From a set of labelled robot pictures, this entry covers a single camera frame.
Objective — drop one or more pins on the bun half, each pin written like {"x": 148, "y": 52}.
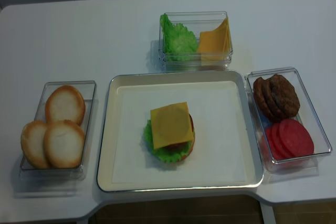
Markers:
{"x": 65, "y": 103}
{"x": 31, "y": 140}
{"x": 63, "y": 144}

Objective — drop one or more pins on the cheese slice on burger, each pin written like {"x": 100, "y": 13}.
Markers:
{"x": 171, "y": 125}

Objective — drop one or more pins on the green lettuce in container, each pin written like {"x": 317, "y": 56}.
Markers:
{"x": 179, "y": 42}

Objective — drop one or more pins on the lettuce leaf on burger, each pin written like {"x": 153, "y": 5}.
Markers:
{"x": 162, "y": 154}

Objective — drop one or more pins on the clear lettuce cheese container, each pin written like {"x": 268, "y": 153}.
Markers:
{"x": 196, "y": 22}

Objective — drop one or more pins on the cheese slices in container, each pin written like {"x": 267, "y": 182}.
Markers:
{"x": 214, "y": 45}

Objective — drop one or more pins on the white metal tray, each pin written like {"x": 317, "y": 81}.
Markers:
{"x": 111, "y": 126}

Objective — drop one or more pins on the bottom burger bun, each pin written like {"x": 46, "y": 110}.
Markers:
{"x": 186, "y": 149}

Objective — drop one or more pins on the white tray liner paper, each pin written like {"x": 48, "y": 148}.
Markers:
{"x": 221, "y": 153}

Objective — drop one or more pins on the clear bun container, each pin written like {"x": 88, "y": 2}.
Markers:
{"x": 87, "y": 90}

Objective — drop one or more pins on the rear brown meat patty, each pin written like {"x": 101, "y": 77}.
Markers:
{"x": 260, "y": 100}

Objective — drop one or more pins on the brown meat patty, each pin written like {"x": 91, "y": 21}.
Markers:
{"x": 284, "y": 95}
{"x": 275, "y": 110}
{"x": 260, "y": 100}

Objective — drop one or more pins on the middle brown meat patty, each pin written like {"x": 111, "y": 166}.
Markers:
{"x": 275, "y": 110}

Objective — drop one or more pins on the rear red tomato slice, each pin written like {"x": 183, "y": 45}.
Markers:
{"x": 276, "y": 155}

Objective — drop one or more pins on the red tomato slice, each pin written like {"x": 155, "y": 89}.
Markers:
{"x": 276, "y": 155}
{"x": 278, "y": 143}
{"x": 295, "y": 138}

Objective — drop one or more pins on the front brown meat patty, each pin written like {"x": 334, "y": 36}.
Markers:
{"x": 284, "y": 95}

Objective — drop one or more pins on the middle red tomato slice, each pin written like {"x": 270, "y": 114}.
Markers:
{"x": 278, "y": 143}

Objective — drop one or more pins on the front red tomato slice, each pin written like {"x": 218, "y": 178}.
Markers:
{"x": 295, "y": 138}

